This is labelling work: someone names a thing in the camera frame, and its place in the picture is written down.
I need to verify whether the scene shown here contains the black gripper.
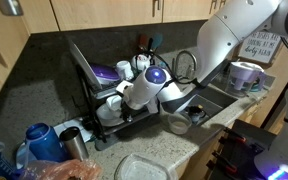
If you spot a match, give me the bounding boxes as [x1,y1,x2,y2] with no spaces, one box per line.
[117,97,134,124]

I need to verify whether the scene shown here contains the grey rack drain tray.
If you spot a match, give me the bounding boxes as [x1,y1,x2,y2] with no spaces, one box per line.
[93,114,162,152]

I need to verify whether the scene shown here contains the purple plastic bowl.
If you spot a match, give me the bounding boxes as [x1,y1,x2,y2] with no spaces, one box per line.
[90,64,121,86]

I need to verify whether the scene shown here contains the black two-tier dish rack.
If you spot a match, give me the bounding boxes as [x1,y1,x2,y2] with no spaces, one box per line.
[75,63,163,144]

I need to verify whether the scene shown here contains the large white dinner plate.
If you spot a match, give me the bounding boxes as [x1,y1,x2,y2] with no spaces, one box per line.
[96,104,125,128]

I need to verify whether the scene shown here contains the white ceramic mug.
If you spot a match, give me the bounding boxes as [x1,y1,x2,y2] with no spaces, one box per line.
[114,60,134,81]

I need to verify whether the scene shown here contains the clear plastic container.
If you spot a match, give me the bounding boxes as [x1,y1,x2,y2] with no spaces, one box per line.
[167,112,192,135]

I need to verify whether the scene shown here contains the stainless steel tumbler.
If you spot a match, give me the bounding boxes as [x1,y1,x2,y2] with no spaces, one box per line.
[58,126,90,162]

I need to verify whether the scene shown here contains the large white upright plate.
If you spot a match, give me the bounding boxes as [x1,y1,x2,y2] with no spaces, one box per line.
[67,38,102,93]

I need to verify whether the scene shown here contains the black kitchen utensil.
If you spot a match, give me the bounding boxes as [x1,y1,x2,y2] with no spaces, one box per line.
[146,38,154,58]

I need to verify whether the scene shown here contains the dark patterned mug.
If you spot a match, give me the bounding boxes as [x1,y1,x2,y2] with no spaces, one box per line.
[185,104,207,125]

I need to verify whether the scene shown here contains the red spatula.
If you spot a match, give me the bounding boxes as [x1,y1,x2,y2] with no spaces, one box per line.
[137,33,149,52]

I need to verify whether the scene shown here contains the blue spatula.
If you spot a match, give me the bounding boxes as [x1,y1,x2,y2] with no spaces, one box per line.
[150,33,163,53]

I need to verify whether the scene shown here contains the brushed steel faucet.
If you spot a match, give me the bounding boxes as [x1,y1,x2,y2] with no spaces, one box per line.
[172,49,198,81]

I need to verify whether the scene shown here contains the orange plastic bag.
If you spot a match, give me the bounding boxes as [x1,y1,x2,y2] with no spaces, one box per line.
[18,159,102,180]

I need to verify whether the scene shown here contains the stainless steel sink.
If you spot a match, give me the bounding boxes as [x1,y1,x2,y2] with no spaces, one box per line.
[183,84,238,127]

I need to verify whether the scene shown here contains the light wood base cabinet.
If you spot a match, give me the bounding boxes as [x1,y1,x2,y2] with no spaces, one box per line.
[180,96,268,180]

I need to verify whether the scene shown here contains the light wood upper cabinets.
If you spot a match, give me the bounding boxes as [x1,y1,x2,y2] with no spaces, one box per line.
[17,0,232,34]

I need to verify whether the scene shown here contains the black stand with red clamps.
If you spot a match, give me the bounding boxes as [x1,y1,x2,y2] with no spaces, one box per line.
[205,119,278,180]

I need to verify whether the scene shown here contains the light wood side cabinet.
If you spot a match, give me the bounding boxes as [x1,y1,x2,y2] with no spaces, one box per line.
[0,0,30,118]

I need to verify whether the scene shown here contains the framed dirty dishes sign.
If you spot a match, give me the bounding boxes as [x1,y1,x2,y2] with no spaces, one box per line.
[238,31,283,64]

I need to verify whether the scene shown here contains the silver metal fixture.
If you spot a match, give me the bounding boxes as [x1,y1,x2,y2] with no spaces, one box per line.
[0,0,24,17]

